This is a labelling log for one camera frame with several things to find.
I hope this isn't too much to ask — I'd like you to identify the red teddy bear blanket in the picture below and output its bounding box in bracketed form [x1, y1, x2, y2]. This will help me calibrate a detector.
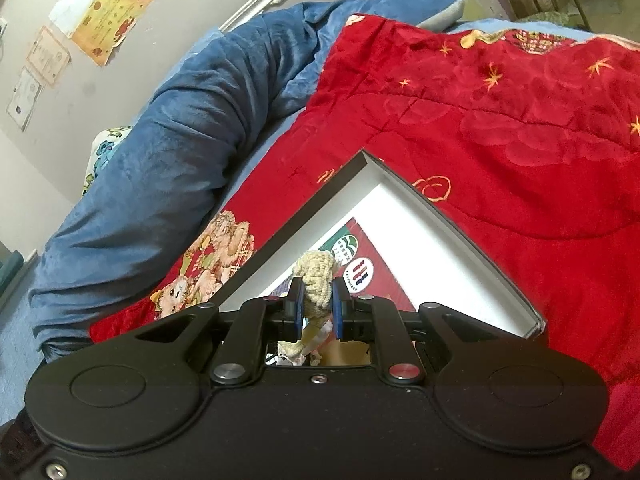
[89, 12, 640, 471]

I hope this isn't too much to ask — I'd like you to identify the cream knitted scrunchie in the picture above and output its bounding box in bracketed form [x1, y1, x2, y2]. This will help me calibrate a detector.
[277, 250, 337, 361]

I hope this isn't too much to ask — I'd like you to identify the yellow floral wall certificate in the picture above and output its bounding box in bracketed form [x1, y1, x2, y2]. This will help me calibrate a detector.
[70, 0, 156, 67]

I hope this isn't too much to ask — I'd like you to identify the white bordered wall certificate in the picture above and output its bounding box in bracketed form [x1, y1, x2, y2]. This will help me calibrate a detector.
[6, 67, 43, 132]

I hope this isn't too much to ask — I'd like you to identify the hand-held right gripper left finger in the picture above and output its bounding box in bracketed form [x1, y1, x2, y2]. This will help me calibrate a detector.
[135, 276, 307, 386]

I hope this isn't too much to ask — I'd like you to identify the cartoon print pillow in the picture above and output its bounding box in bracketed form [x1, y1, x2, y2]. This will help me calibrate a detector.
[82, 125, 133, 196]

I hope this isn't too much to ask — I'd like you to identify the black shallow cardboard box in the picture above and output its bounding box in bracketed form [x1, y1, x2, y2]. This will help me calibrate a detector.
[212, 147, 547, 361]

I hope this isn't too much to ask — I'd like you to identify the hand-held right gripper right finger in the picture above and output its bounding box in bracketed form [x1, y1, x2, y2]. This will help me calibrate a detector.
[332, 277, 538, 386]

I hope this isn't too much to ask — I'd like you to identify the pale bordered wall certificate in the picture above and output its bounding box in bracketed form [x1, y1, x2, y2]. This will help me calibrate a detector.
[25, 25, 72, 88]

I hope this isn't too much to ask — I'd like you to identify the blue plush blanket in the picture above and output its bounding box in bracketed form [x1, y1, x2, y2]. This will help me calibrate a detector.
[27, 0, 463, 361]

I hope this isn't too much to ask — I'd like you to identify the white wall paper sheet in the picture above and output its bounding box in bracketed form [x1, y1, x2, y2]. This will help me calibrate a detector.
[48, 0, 101, 36]

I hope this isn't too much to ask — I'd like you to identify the illustrated paperback book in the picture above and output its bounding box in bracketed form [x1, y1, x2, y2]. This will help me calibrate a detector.
[270, 217, 417, 313]

